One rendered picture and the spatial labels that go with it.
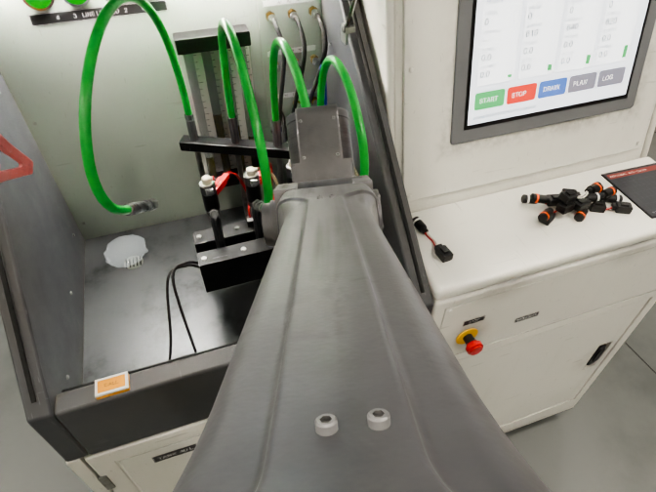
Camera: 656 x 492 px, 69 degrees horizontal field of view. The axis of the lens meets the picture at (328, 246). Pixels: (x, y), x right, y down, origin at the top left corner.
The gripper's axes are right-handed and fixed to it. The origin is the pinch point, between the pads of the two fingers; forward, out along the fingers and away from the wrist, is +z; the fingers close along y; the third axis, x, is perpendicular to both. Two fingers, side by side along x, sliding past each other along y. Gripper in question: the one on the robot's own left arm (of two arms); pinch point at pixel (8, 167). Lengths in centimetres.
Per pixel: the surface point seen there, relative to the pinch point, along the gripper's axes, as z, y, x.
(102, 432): 28, 13, 39
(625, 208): 79, -76, -3
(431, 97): 54, -38, -22
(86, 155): 8.6, -1.8, -3.0
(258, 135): 21.9, -18.5, -7.9
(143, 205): 24.1, 2.4, 1.3
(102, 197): 12.4, -0.8, 1.7
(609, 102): 81, -73, -27
